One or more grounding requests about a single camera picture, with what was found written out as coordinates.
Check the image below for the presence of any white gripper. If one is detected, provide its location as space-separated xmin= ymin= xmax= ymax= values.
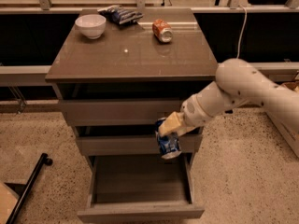
xmin=158 ymin=94 xmax=212 ymax=136

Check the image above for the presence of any blue pepsi can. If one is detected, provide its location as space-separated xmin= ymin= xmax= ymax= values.
xmin=155 ymin=118 xmax=181 ymax=160

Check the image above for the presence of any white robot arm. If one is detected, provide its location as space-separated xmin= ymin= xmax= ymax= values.
xmin=159 ymin=59 xmax=299 ymax=136

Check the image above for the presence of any grey drawer cabinet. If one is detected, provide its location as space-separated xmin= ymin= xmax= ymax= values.
xmin=45 ymin=7 xmax=224 ymax=161

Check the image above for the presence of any grey middle drawer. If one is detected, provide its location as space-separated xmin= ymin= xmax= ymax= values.
xmin=72 ymin=122 xmax=205 ymax=157

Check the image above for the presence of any grey drawer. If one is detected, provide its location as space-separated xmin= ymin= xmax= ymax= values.
xmin=72 ymin=122 xmax=205 ymax=157
xmin=57 ymin=81 xmax=208 ymax=126
xmin=78 ymin=154 xmax=204 ymax=224

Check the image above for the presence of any grey bottom drawer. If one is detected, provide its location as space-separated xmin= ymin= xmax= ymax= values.
xmin=78 ymin=154 xmax=204 ymax=224

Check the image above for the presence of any orange soda can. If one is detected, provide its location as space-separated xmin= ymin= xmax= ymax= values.
xmin=152 ymin=19 xmax=173 ymax=43

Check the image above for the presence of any grey top drawer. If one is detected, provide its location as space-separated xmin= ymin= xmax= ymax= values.
xmin=57 ymin=81 xmax=208 ymax=126

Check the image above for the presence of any cardboard box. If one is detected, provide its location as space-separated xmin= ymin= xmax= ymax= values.
xmin=267 ymin=81 xmax=299 ymax=159

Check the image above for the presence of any blue chip bag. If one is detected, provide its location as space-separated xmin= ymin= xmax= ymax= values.
xmin=98 ymin=6 xmax=143 ymax=25

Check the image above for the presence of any white ceramic bowl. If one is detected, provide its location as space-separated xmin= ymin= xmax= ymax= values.
xmin=75 ymin=14 xmax=107 ymax=39

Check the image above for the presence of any black metal bar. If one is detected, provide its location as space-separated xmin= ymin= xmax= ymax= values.
xmin=5 ymin=153 xmax=53 ymax=224

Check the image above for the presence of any wooden board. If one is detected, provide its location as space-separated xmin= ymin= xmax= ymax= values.
xmin=0 ymin=181 xmax=19 ymax=224

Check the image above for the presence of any white cable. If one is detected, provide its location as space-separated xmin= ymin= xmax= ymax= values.
xmin=236 ymin=5 xmax=248 ymax=60

